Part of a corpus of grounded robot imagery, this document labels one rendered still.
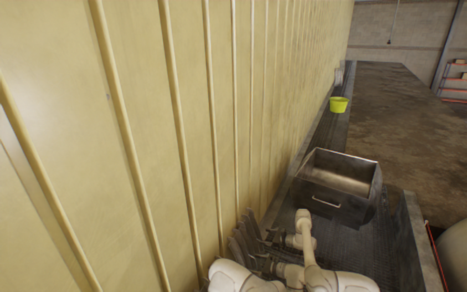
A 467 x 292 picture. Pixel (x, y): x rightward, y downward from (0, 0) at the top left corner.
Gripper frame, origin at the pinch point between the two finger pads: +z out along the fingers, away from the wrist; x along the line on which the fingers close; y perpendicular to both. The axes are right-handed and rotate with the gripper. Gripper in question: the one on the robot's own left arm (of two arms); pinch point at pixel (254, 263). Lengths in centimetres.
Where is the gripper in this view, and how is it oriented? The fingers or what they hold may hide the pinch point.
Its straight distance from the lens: 181.5
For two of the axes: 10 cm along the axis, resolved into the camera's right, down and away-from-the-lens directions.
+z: -8.7, 0.2, 5.0
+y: -2.2, -9.1, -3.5
